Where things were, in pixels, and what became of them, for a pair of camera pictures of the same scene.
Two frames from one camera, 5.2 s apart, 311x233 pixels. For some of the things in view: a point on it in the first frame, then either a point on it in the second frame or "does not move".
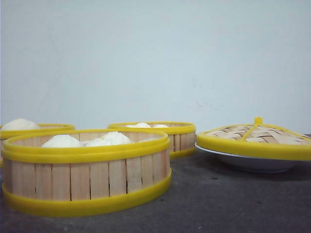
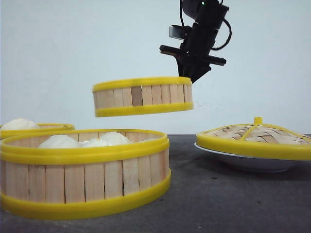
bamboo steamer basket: (182, 136) to (133, 96)
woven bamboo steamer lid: (257, 141) does not move
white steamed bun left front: (62, 141) does not move
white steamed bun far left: (20, 124) does not move
